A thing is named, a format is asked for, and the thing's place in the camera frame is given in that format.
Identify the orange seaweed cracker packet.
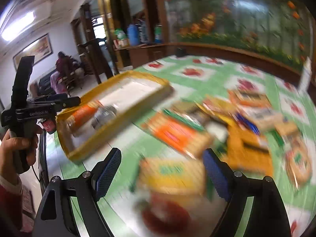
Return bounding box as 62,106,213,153
221,125,274,177

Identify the wooden sideboard cabinet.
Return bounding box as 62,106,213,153
114,44,176,69

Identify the blue thermos jug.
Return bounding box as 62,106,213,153
127,24,140,46

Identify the green fruit-pattern tablecloth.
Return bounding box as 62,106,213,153
46,55,315,236

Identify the yellow salted egg biscuit packet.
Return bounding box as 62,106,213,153
135,158,206,195

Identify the person's left hand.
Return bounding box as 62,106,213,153
1,125,43,185

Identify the flower mural glass panel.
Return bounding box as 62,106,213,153
165,0,313,71

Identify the yellow rectangular snack tray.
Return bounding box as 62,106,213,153
56,71,172,163

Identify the orange-label cracker packet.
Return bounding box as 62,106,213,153
144,112,214,159

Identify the seated person in dark red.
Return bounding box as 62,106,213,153
50,51,78,94

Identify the dark wooden chair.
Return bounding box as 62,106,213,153
77,38,114,85

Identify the ceiling fluorescent light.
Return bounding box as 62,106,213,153
1,11,35,42

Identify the framed landscape painting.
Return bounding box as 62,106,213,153
13,33,53,70

